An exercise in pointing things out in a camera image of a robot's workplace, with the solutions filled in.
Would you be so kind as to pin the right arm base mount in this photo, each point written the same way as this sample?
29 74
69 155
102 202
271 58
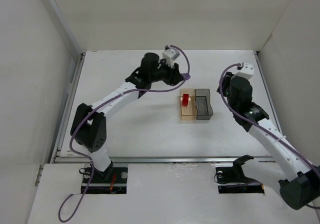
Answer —
232 180

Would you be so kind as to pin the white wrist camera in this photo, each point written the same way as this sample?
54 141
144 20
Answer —
170 54
245 70

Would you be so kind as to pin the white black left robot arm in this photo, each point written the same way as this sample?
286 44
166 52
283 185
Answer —
89 127

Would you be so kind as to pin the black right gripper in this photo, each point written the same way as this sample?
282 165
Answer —
227 78

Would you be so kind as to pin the red lego brick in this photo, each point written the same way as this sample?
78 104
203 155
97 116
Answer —
185 99

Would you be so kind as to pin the clear grey container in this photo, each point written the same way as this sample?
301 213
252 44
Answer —
203 104

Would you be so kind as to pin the aluminium frame rail right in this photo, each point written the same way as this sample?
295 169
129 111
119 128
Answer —
274 115

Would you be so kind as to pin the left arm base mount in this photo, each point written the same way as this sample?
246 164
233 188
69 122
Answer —
115 183

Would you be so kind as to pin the aluminium frame rail left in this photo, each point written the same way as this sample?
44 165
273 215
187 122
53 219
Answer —
75 52

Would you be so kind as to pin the aluminium frame rail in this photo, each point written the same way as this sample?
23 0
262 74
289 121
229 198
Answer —
75 52
274 115

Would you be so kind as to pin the aluminium front rail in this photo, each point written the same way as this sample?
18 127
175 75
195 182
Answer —
69 159

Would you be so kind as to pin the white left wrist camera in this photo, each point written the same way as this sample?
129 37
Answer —
170 54

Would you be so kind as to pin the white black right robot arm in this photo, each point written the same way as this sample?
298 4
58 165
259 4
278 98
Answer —
297 180

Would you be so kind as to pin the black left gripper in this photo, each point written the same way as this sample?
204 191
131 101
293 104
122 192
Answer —
172 74

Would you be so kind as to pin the clear orange container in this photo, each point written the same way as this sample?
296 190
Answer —
188 113

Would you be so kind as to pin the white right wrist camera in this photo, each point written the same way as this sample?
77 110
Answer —
245 70

